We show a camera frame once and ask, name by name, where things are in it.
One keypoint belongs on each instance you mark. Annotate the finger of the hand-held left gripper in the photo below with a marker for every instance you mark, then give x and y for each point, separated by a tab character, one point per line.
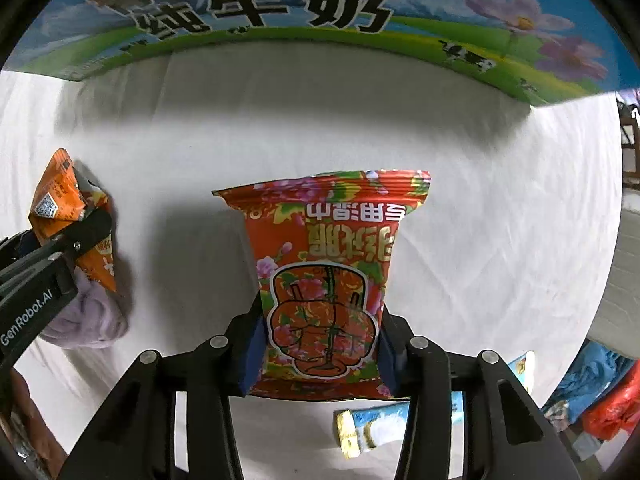
82	232

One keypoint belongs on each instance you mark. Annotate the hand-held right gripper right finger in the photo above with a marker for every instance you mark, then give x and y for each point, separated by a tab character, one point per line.
387	360

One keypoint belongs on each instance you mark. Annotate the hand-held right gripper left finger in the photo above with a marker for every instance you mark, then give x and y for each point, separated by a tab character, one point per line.
251	355

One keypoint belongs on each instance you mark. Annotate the orange snack packet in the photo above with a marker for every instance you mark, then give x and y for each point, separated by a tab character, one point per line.
57	205

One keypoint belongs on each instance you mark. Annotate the red floral snack packet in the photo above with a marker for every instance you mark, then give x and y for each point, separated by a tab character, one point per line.
325	280

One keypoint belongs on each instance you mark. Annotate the lavender soft cloth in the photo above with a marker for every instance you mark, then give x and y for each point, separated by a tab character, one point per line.
87	322

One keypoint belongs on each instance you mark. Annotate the light blue snack packet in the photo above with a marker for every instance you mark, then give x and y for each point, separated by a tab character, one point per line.
372	425

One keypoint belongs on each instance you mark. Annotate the brown snack packet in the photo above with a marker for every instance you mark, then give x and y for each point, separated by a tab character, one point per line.
30	425

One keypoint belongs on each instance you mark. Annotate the blue bag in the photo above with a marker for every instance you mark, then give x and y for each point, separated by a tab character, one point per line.
582	382

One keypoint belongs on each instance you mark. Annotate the red plastic bag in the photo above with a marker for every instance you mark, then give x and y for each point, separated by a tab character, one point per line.
612	410

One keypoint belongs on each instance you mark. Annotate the printed milk carton box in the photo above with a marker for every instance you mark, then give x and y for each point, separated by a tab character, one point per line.
320	20

